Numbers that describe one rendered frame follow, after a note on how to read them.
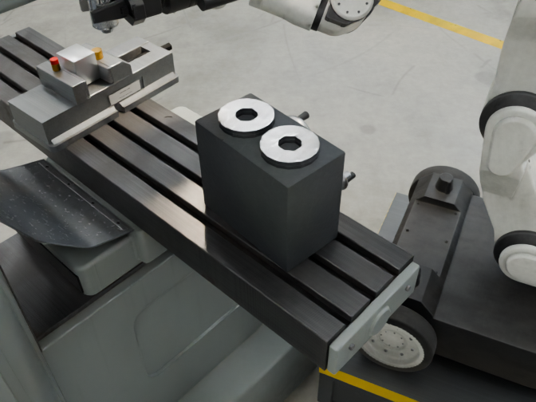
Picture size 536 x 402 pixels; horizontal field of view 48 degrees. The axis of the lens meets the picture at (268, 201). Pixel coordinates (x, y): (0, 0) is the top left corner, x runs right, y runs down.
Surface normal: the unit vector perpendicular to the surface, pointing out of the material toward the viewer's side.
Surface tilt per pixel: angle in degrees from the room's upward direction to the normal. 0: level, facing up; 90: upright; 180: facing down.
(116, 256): 90
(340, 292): 0
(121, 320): 90
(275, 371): 68
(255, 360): 0
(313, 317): 0
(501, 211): 90
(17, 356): 88
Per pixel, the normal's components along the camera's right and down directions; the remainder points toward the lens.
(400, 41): -0.01, -0.73
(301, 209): 0.67, 0.51
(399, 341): -0.42, 0.63
